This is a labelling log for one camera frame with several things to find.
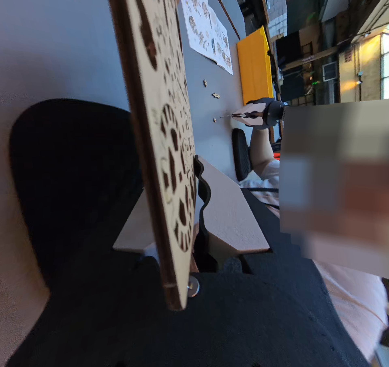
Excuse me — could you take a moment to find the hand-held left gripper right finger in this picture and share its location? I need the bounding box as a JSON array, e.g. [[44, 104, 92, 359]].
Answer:
[[192, 155, 271, 273]]

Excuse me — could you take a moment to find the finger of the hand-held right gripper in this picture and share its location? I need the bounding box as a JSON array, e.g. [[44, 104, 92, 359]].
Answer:
[[233, 103, 265, 116], [233, 115, 265, 127]]

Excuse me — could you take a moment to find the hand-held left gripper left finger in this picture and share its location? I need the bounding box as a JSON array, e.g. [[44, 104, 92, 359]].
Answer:
[[112, 190, 158, 254]]

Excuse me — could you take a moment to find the laser-cut plywood parts sheet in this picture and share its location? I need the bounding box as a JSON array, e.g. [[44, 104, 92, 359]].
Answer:
[[104, 0, 199, 312]]

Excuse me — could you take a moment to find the person's right forearm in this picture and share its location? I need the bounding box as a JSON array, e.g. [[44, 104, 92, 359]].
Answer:
[[250, 128, 281, 179]]

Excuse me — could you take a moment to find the black foam mat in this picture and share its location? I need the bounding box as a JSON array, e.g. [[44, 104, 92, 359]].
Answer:
[[232, 129, 253, 182], [9, 99, 143, 285]]

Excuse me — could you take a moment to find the yellow plastic bin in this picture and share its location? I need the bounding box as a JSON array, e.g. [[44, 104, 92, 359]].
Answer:
[[236, 25, 274, 106]]

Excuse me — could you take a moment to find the white instruction booklet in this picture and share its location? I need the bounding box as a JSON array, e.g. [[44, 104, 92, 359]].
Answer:
[[177, 0, 234, 76]]

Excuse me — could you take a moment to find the person's light clothing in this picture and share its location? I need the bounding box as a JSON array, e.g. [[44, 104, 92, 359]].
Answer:
[[239, 160, 389, 363]]

